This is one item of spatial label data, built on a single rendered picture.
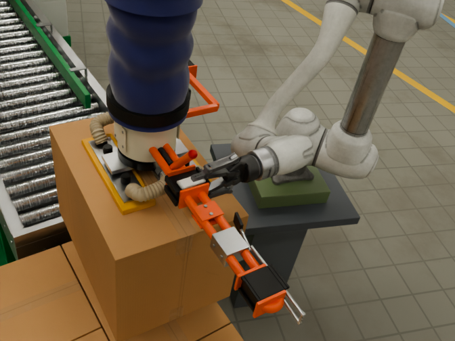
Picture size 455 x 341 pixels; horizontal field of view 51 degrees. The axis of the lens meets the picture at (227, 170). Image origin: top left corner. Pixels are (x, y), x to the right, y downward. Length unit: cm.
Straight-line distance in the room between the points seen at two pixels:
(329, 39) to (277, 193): 66
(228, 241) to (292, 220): 78
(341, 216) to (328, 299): 78
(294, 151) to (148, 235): 46
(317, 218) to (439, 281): 127
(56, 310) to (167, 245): 64
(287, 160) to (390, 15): 52
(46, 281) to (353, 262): 169
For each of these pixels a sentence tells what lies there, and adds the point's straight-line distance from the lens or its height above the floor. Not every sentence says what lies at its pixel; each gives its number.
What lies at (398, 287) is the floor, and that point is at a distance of 287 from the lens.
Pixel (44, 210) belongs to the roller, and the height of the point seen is 55.
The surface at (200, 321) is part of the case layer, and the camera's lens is 178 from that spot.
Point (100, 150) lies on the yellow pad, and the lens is 152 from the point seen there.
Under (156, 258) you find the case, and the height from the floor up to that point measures 102.
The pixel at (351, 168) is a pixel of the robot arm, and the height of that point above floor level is 98.
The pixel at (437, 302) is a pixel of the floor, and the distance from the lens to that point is 292.
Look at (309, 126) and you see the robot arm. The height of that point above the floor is 107.
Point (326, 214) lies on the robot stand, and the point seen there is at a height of 75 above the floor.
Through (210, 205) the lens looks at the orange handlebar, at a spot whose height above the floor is 122.
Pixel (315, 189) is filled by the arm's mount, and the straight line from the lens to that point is 194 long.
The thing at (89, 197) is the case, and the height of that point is 107.
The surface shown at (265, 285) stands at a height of 123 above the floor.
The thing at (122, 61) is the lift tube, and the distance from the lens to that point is 121.
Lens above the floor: 206
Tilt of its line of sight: 41 degrees down
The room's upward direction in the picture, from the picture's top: 11 degrees clockwise
